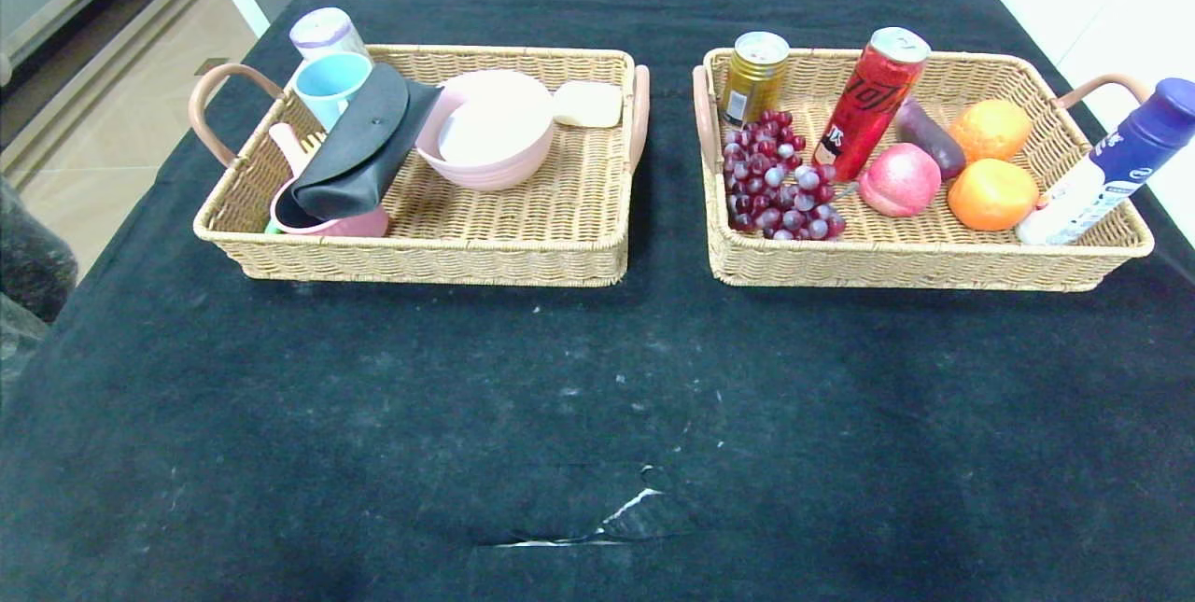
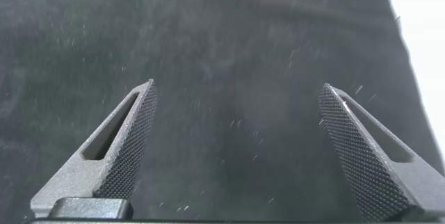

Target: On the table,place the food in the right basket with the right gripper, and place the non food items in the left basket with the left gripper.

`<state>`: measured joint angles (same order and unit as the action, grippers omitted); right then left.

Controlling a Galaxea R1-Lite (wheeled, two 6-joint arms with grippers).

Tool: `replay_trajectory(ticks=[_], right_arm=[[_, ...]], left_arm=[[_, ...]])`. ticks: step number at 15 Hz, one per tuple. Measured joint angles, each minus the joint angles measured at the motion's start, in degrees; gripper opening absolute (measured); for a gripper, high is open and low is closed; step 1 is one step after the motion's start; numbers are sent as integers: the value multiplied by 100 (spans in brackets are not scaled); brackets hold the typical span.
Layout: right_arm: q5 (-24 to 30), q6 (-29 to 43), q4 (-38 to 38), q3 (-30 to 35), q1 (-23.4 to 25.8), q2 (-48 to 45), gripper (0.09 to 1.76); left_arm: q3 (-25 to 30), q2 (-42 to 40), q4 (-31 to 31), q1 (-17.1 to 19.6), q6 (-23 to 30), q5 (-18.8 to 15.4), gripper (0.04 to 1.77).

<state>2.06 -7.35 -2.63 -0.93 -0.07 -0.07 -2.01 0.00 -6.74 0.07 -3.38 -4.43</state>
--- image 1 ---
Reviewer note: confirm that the black glasses case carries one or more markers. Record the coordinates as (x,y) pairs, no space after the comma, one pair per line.
(364,154)

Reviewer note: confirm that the red grape bunch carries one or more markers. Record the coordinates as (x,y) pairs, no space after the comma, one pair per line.
(775,182)

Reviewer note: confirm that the gold drink can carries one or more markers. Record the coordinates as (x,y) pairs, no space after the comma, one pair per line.
(752,84)

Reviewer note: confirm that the purple eggplant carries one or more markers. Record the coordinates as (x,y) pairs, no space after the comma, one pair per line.
(929,135)

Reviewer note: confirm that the pink bowl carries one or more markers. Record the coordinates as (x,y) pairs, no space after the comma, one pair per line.
(485,178)

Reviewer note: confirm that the white soap bar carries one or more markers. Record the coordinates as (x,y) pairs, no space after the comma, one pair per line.
(588,104)

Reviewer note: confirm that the light blue mug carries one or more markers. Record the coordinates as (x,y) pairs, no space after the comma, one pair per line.
(327,90)

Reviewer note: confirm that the white tube with lavender lid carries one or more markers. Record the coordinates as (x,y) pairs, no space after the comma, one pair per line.
(322,31)

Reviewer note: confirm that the black tablecloth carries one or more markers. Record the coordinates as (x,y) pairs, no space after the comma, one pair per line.
(607,397)

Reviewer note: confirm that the white bottle with blue cap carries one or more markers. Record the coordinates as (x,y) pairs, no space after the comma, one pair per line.
(1111,168)

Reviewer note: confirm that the wicker basket holding tableware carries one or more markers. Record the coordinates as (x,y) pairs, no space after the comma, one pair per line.
(560,210)

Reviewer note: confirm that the pink peach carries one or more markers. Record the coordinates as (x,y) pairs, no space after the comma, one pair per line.
(901,179)

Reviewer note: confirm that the red drink can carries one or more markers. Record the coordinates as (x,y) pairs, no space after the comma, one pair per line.
(864,107)

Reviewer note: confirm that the wicker basket holding food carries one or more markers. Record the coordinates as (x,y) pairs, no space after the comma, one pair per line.
(896,257)

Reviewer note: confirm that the orange fruit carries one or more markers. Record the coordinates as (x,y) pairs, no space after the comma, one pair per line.
(991,195)
(990,132)

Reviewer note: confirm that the pink cup with black inside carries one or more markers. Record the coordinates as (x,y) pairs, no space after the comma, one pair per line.
(355,227)

